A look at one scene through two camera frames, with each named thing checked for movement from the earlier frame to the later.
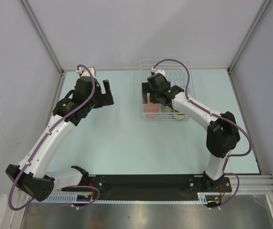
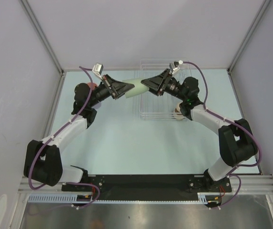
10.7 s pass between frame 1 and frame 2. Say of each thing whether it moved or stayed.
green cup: moved
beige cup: stayed
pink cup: moved
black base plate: stayed
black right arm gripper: moved
